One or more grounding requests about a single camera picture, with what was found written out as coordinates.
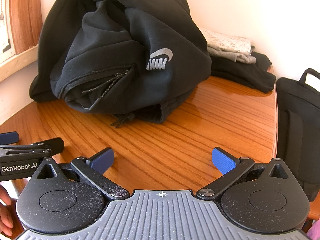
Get grey folded garment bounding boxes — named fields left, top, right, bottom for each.
left=207, top=47, right=257, bottom=64

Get black Nike sweatpants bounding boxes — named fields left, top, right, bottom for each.
left=29, top=0, right=212, bottom=126

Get black bag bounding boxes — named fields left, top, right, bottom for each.
left=276, top=68, right=319, bottom=202

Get black folded garment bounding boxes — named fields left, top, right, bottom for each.
left=211, top=52, right=276, bottom=93

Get brown wooden window frame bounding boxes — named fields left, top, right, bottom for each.
left=9, top=0, right=42, bottom=54

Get white patterned folded cloth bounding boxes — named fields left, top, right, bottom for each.
left=200, top=28, right=252, bottom=56

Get person's left hand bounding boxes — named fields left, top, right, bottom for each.
left=0, top=186, right=14, bottom=236

